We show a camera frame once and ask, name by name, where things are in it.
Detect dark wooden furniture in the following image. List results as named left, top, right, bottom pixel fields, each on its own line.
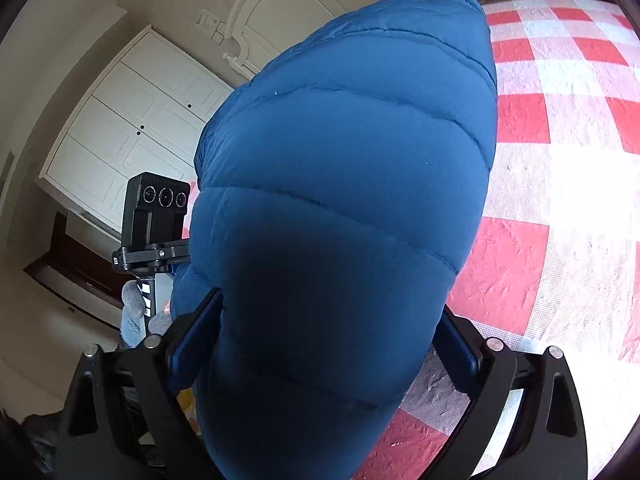
left=24, top=210, right=126, bottom=331

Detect blue quilted jacket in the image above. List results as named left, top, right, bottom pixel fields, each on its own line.
left=170, top=0, right=498, bottom=480

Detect white wardrobe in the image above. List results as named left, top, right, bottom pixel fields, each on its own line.
left=39, top=24, right=236, bottom=236

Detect white wooden headboard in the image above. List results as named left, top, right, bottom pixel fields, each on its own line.
left=222, top=0, right=431, bottom=81

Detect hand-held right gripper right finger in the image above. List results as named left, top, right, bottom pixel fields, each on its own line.
left=432, top=305, right=588, bottom=480

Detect yellow flowered bedsheet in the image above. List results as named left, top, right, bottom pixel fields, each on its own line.
left=180, top=385, right=203, bottom=426

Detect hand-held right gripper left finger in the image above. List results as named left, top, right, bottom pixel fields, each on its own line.
left=60, top=287, right=226, bottom=480

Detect white wall papers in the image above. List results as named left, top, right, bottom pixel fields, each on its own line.
left=195, top=10, right=226, bottom=43

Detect person's left hand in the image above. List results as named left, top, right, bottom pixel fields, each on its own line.
left=120, top=280, right=173, bottom=351

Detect pink checked sheet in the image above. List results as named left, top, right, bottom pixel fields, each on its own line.
left=350, top=0, right=640, bottom=480

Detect dark cloth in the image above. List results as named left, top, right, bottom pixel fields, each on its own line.
left=0, top=410, right=66, bottom=480

